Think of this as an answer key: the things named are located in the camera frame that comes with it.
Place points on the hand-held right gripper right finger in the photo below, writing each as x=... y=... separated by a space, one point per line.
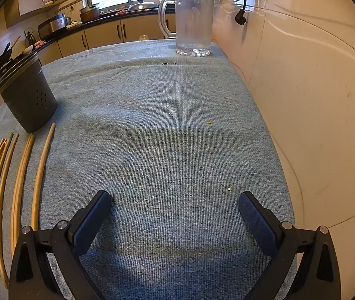
x=258 y=222

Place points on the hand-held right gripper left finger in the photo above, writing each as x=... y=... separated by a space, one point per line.
x=91 y=222

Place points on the grey perforated chopstick holder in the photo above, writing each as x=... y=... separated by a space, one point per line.
x=27 y=100

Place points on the blue-grey tablecloth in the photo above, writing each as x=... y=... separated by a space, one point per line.
x=165 y=131

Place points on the small white bowl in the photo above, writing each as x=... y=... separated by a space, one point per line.
x=27 y=50

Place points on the yellow plastic bag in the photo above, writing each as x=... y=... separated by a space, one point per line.
x=143 y=38

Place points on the dark kettle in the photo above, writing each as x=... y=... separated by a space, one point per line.
x=31 y=40

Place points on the silver rice cooker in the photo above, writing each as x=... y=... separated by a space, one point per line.
x=52 y=25

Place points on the brown pot with lid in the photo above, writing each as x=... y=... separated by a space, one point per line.
x=89 y=14

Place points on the clear glass pitcher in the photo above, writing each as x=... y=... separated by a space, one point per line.
x=194 y=22

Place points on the steel basin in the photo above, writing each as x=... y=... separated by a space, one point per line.
x=143 y=6

